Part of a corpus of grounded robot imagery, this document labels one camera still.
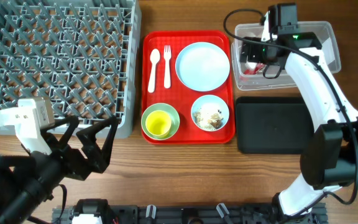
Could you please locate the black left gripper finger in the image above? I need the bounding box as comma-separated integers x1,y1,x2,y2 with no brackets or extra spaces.
52,115,80,147
75,116,119,170

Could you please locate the yellow plastic cup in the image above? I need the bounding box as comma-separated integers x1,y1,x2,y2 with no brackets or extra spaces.
145,110,172,138

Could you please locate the small light blue bowl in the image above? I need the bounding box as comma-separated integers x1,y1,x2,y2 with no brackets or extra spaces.
190,95,230,132

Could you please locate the white plastic fork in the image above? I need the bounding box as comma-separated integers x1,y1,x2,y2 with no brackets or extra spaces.
163,45,172,89

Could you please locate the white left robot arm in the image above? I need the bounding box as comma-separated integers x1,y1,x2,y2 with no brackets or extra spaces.
0,116,118,223

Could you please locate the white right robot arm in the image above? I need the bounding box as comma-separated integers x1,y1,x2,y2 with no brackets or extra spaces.
242,32,358,222

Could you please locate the clear plastic waste bin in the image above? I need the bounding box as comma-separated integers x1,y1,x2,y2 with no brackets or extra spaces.
231,21,341,91

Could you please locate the grey dishwasher rack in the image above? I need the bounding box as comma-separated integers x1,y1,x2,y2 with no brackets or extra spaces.
0,0,142,138

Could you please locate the black waste tray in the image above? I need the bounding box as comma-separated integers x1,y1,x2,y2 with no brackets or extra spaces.
235,96,314,154

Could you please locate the red sauce packet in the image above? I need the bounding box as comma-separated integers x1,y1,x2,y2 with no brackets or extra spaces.
244,63,265,75

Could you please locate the large light blue plate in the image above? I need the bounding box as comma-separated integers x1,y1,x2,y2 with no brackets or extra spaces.
175,42,231,92

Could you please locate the green bowl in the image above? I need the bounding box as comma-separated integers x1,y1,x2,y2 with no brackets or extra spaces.
141,103,180,141

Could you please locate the red plastic tray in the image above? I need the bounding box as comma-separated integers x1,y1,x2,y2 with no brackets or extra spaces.
141,30,236,144

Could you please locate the food scraps and rice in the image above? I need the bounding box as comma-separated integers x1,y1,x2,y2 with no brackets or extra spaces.
193,103,224,131

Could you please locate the white plastic spoon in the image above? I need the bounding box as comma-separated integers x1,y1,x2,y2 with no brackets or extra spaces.
147,49,160,93

